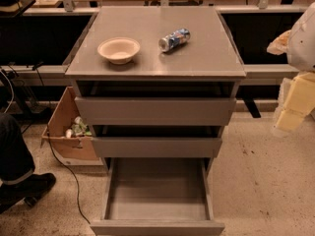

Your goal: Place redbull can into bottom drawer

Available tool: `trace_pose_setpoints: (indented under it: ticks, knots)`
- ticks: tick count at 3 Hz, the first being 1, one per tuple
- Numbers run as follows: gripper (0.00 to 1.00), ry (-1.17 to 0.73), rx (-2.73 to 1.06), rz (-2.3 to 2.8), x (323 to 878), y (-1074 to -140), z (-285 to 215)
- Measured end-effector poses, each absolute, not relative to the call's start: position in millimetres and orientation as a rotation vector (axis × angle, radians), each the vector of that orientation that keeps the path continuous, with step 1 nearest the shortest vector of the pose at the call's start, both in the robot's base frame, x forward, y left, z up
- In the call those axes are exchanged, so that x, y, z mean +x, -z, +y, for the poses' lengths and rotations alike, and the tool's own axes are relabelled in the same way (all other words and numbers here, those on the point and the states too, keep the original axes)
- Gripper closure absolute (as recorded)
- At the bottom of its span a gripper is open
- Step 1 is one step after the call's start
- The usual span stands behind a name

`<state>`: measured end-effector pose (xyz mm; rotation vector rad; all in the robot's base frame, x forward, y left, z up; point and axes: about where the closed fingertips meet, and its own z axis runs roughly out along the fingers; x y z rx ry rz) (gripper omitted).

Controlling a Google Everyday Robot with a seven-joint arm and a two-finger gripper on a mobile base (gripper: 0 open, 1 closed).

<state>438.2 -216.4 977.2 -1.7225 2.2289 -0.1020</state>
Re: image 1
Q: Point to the grey open bottom drawer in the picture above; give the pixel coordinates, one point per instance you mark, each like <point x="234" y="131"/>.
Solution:
<point x="157" y="197"/>

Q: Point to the beige paper bowl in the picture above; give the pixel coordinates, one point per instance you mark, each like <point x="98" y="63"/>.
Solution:
<point x="119" y="50"/>

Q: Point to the blue silver redbull can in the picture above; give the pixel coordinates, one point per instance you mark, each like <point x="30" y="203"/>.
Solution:
<point x="177" y="38"/>

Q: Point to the grey top drawer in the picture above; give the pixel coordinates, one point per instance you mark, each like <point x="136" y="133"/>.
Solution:
<point x="156" y="111"/>

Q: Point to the black shoe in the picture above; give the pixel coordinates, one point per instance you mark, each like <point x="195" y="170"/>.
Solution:
<point x="30" y="191"/>

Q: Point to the grey middle drawer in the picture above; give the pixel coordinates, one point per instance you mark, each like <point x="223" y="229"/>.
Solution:
<point x="156" y="147"/>

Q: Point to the person's dark trouser leg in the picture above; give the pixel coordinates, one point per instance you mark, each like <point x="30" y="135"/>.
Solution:
<point x="16" y="163"/>

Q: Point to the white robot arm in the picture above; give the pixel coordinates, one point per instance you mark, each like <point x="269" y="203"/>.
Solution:
<point x="301" y="43"/>

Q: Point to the grey drawer cabinet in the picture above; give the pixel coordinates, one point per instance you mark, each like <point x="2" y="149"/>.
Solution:
<point x="156" y="81"/>

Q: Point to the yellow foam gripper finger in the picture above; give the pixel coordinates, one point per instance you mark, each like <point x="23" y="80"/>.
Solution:
<point x="296" y="101"/>
<point x="279" y="45"/>

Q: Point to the brown cardboard box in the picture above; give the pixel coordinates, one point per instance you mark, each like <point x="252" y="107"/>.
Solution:
<point x="62" y="119"/>

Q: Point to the crumpled items in box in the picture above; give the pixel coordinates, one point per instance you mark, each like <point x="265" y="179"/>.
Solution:
<point x="78" y="129"/>

